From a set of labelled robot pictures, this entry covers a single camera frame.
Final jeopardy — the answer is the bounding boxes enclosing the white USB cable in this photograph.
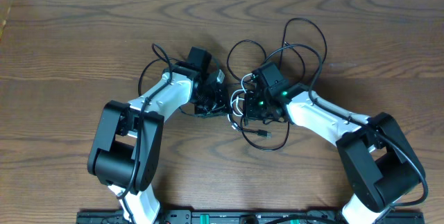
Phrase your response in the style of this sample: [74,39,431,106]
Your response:
[227,73,254,130]

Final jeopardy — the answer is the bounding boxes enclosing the black USB cable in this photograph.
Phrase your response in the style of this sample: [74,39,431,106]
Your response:
[137,17,328,152]

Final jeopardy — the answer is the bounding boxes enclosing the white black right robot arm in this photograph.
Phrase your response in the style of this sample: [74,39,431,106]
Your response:
[244,62,425,223]

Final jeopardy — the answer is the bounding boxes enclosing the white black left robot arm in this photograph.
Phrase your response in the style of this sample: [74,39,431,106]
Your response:
[87,44,229,223]

